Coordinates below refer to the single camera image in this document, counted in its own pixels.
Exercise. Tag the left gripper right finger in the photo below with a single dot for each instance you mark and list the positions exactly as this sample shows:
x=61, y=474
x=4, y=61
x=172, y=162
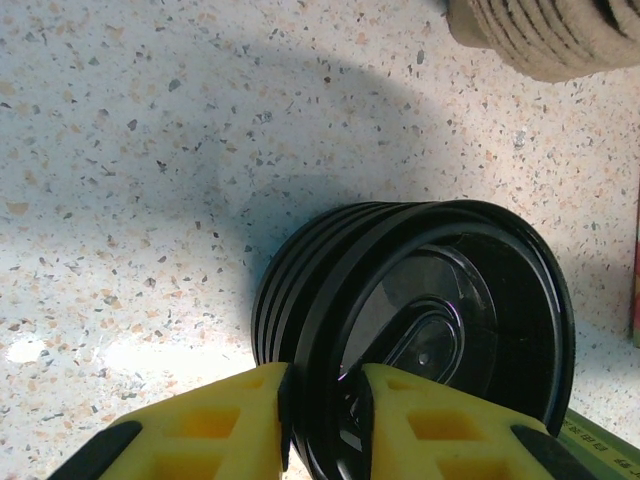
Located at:
x=440, y=435

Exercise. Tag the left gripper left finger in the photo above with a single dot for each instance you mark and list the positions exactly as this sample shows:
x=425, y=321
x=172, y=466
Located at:
x=200, y=430

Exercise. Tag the black plastic cup lid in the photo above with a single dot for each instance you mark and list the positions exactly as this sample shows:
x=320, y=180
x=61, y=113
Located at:
x=525, y=310

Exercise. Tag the green and white paper bag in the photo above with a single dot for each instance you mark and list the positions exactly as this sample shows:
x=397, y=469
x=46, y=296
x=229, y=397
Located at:
x=610, y=450

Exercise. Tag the stack of black lids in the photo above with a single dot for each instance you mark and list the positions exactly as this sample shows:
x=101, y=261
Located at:
x=280, y=290

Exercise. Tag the stack of pulp cup carriers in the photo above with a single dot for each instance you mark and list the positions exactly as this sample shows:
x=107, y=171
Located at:
x=550, y=35

